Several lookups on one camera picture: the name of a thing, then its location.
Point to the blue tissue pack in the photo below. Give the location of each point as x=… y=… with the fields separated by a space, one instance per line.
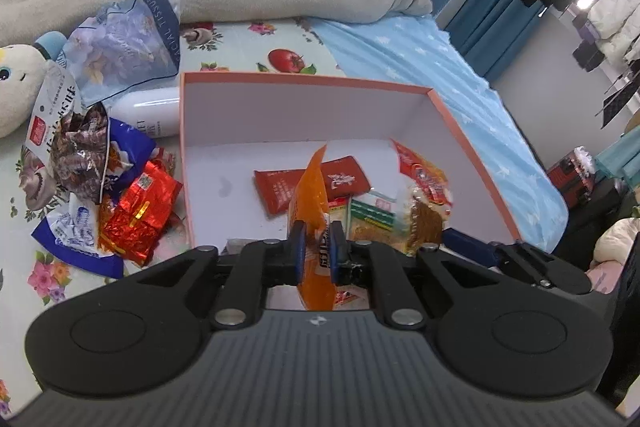
x=125 y=42

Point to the white blue snack packet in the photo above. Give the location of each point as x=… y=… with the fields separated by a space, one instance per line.
x=75 y=237

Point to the red black case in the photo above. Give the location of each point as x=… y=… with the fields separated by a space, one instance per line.
x=570 y=177

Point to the teal cloth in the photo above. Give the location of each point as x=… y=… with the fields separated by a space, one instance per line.
x=620 y=157

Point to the white bottle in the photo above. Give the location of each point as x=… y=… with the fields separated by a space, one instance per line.
x=150 y=112

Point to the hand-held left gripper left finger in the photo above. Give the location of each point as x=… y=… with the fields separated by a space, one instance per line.
x=298 y=252

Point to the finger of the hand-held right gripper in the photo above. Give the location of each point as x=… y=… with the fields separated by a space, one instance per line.
x=467 y=243

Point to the cream cushion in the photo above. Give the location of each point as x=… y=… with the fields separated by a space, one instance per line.
x=617 y=239

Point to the white plush toy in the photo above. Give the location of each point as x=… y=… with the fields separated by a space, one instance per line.
x=20 y=92

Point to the clear snack packet red label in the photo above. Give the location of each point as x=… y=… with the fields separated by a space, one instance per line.
x=425 y=217

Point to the floral bedsheet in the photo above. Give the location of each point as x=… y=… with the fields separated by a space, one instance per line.
x=235 y=47

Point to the blue curtain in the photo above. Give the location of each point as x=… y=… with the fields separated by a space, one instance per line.
x=500 y=22

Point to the green striped snack packet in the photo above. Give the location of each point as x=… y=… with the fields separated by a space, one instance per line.
x=375 y=214

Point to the white snack packet red label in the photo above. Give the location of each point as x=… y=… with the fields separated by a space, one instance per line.
x=50 y=107

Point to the crinkled clear packet brown snacks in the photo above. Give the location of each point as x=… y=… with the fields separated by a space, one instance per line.
x=80 y=152

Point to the orange snack packet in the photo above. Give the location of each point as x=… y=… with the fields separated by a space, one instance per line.
x=312 y=197

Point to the white box with pink rim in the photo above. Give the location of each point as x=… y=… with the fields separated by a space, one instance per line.
x=300 y=117

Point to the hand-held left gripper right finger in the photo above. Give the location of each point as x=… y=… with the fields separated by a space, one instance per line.
x=336 y=252

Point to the white puffer jacket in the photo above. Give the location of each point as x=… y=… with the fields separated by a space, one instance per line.
x=615 y=27

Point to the red foil snack packet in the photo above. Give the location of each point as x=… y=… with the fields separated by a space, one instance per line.
x=140 y=207

